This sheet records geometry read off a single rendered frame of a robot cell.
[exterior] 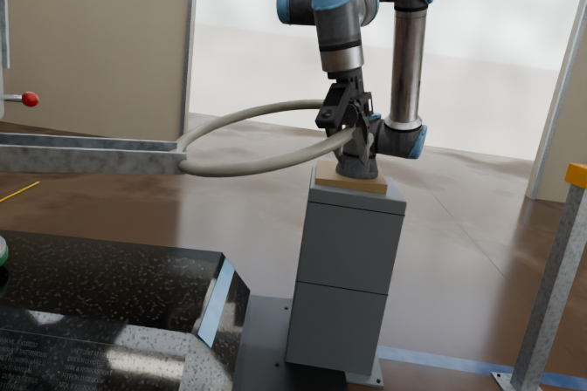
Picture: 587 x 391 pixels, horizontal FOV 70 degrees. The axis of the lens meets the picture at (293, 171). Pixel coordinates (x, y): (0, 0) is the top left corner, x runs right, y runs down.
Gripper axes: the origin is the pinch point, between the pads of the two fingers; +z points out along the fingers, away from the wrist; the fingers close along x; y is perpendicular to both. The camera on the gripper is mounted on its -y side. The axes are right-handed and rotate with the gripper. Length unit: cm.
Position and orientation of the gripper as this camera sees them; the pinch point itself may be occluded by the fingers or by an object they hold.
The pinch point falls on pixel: (350, 160)
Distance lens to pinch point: 95.1
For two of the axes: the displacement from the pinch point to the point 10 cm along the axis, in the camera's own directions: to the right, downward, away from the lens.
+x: -8.2, -0.8, 5.7
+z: 1.7, 9.1, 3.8
